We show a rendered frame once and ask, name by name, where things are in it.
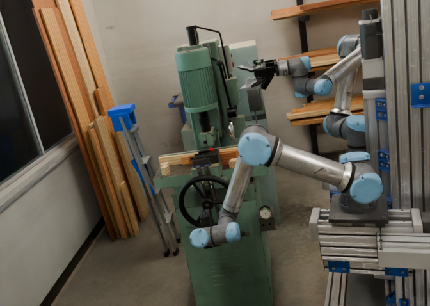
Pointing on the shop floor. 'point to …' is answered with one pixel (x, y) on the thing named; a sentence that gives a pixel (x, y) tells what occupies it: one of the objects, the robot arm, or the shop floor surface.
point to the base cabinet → (230, 261)
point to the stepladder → (141, 159)
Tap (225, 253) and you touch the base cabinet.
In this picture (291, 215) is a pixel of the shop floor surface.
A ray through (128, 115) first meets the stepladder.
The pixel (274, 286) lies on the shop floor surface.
